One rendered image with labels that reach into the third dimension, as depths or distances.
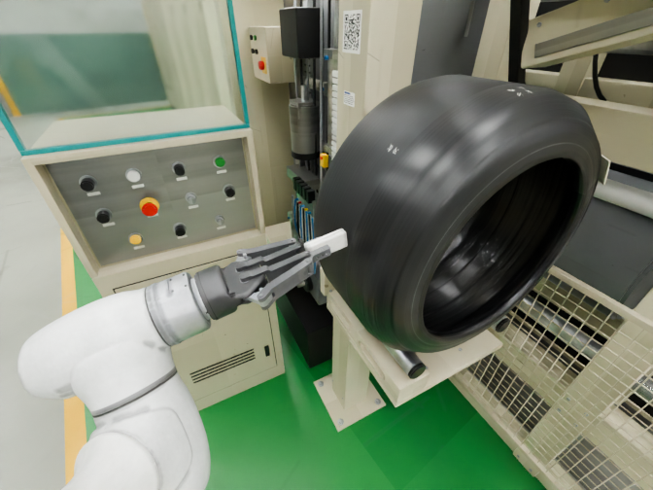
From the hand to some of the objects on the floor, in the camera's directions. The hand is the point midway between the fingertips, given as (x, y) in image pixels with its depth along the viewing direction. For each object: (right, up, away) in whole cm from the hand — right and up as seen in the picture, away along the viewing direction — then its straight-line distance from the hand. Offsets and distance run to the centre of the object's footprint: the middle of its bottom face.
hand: (326, 244), depth 50 cm
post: (+11, -76, +106) cm, 130 cm away
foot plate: (+11, -76, +106) cm, 130 cm away
